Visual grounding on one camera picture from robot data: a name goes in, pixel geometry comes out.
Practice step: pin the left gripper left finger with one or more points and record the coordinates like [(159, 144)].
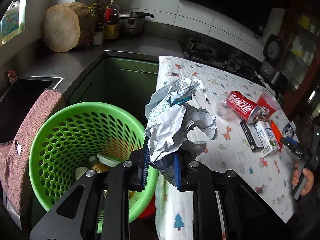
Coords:
[(143, 165)]

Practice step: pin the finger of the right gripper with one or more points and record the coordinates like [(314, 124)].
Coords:
[(288, 142)]

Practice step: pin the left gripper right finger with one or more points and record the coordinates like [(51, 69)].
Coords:
[(176, 165)]

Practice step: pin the small silver can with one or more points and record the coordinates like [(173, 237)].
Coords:
[(289, 130)]

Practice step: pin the white milk carton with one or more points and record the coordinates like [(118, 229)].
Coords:
[(267, 137)]

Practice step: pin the black cigarette box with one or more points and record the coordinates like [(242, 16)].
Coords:
[(252, 136)]

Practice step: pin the red paper cup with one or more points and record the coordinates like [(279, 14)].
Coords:
[(268, 105)]

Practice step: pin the white paper bag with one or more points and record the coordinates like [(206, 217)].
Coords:
[(170, 118)]

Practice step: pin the red cola can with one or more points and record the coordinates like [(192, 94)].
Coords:
[(245, 108)]

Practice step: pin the green plastic trash basket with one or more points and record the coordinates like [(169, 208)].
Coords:
[(70, 137)]

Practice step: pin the kitchen sink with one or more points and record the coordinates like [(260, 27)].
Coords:
[(17, 101)]

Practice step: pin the printed white tablecloth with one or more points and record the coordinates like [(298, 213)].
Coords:
[(270, 176)]

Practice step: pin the wooden shelf cabinet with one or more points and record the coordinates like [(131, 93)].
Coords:
[(299, 33)]

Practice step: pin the green cabinet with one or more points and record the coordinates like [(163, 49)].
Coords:
[(125, 83)]

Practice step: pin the black rice cooker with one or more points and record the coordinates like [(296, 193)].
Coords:
[(273, 52)]

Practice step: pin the gas stove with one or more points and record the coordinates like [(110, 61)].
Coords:
[(222, 56)]

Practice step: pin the pink towel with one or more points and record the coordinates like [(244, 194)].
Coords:
[(15, 154)]

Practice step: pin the steel pressure cooker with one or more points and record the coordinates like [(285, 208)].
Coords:
[(133, 22)]

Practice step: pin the dark sauce bottle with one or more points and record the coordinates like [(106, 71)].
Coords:
[(98, 27)]

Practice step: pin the round wooden chopping block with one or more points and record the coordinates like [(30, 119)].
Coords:
[(66, 26)]

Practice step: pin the detergent jug on windowsill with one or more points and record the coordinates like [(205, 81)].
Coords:
[(10, 22)]

